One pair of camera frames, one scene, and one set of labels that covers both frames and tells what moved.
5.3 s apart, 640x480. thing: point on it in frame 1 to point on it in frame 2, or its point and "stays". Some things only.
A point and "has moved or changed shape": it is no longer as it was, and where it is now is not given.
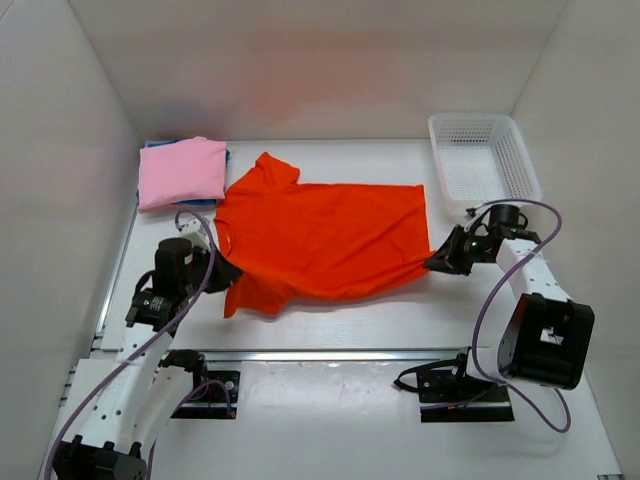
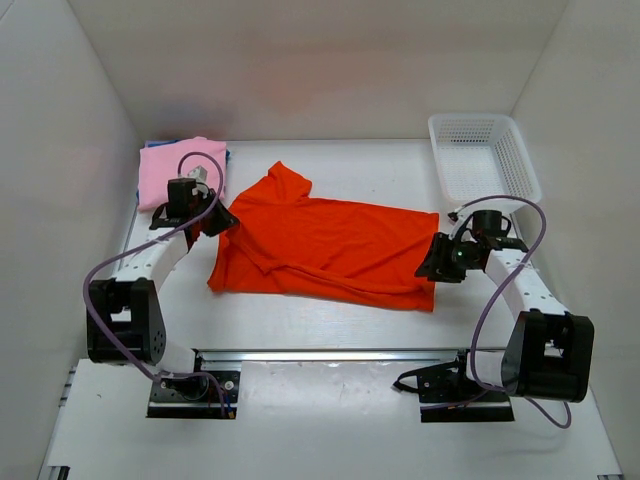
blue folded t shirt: [206, 202] stays
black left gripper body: [196, 274] to [205, 203]
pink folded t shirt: [183, 171] stays
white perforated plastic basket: [482, 158] stays
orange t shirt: [292, 242] has moved or changed shape
